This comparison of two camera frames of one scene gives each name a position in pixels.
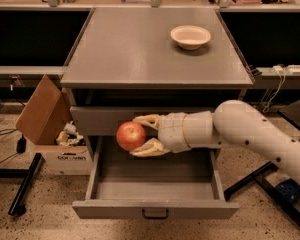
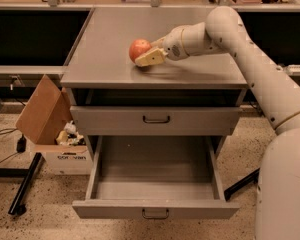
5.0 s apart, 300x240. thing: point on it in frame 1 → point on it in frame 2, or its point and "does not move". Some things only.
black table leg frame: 17,206 does not move
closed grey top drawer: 106,120 does not move
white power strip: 298,68 does not move
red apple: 130,135 → 138,47
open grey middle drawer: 179,185 does not move
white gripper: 171,131 → 173,44
